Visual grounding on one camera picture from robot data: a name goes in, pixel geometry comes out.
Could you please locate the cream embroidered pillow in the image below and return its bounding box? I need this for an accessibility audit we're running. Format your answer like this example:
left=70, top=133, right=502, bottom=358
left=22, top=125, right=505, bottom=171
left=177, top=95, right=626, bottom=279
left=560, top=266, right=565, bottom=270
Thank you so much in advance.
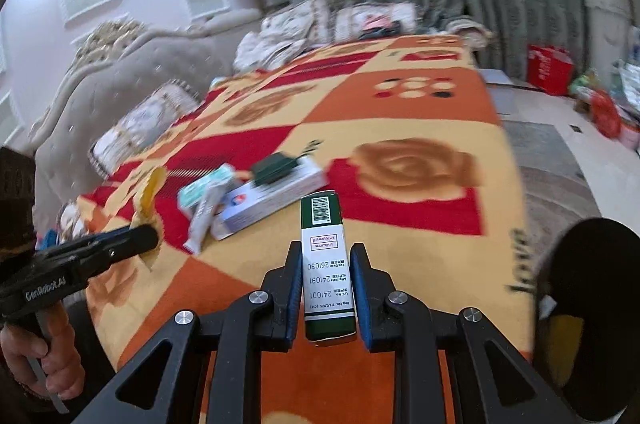
left=333, top=2, right=420, bottom=42
left=260, top=0, right=333, bottom=46

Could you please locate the person's left hand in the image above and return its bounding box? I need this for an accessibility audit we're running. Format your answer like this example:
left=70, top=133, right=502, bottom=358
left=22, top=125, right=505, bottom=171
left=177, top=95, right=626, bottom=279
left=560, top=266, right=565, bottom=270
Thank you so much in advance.
left=1, top=301, right=86, bottom=400

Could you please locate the cream embroidered pillow right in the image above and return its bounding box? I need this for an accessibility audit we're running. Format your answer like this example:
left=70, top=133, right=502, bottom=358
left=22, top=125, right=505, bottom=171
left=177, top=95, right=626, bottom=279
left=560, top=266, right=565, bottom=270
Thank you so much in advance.
left=333, top=2, right=420, bottom=42

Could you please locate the red gift bag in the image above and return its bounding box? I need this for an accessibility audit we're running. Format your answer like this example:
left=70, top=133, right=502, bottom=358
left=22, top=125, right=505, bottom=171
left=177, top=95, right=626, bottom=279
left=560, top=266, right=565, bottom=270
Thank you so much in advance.
left=526, top=44, right=574, bottom=96

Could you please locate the white folded quilt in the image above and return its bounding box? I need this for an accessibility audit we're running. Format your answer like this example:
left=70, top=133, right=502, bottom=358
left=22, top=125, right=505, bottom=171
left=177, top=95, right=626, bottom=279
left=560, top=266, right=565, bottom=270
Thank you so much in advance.
left=233, top=32, right=307, bottom=72

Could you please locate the beige tufted headboard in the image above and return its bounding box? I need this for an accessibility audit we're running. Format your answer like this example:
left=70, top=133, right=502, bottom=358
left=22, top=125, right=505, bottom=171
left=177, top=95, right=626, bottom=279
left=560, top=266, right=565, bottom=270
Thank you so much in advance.
left=23, top=9, right=262, bottom=233

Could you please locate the cream embroidered pillow left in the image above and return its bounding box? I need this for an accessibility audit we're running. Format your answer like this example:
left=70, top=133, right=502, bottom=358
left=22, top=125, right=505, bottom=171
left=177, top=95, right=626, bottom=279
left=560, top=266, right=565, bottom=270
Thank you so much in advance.
left=260, top=0, right=333, bottom=46

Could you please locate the green white medicine box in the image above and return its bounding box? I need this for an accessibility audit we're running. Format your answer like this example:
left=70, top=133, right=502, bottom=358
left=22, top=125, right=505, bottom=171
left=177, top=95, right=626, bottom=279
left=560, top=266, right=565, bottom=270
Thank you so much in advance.
left=300, top=190, right=356, bottom=343

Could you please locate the yellow cloth strip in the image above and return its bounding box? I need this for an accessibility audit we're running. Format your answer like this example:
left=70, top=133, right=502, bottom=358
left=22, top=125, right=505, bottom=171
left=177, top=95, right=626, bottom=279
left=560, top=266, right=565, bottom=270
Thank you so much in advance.
left=130, top=166, right=167, bottom=270

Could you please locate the long white medicine box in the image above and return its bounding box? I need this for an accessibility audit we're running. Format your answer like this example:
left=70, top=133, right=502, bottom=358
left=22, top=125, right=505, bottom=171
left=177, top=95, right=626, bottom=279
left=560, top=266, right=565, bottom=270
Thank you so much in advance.
left=210, top=156, right=328, bottom=241

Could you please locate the white toothpaste tube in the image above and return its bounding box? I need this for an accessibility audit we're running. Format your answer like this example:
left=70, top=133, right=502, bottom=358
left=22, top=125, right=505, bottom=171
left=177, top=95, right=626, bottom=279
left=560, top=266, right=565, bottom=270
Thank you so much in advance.
left=183, top=183, right=227, bottom=255

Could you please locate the black round trash bin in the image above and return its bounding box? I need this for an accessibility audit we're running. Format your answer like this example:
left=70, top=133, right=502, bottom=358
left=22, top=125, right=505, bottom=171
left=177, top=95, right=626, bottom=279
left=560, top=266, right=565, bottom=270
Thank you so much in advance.
left=533, top=218, right=639, bottom=422

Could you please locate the embroidered bolster pillow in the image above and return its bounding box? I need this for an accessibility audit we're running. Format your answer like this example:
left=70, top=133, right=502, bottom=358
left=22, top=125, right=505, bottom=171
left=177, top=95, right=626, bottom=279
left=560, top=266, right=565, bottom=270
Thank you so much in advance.
left=88, top=79, right=202, bottom=179

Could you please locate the dark green packet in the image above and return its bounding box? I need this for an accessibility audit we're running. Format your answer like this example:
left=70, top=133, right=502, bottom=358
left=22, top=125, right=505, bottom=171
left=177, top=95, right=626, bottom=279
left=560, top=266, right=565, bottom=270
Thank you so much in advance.
left=250, top=152, right=298, bottom=187

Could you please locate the patterned orange red blanket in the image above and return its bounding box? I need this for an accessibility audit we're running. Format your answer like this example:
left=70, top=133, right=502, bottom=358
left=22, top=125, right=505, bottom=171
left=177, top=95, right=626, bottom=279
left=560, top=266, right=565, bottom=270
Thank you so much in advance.
left=74, top=34, right=539, bottom=424

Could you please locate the teal white small box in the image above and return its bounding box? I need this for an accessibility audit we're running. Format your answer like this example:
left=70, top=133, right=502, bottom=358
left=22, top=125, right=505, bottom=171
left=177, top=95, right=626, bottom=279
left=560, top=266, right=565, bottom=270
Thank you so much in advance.
left=177, top=164, right=241, bottom=219

